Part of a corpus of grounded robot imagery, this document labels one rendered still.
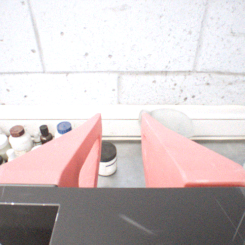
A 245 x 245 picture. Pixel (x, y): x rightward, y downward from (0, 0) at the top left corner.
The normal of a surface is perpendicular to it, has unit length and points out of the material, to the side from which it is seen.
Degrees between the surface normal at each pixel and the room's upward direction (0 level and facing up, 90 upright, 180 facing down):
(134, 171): 0
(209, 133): 90
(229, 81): 90
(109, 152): 0
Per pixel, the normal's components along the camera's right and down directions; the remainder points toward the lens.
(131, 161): 0.00, -0.79
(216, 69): 0.00, 0.61
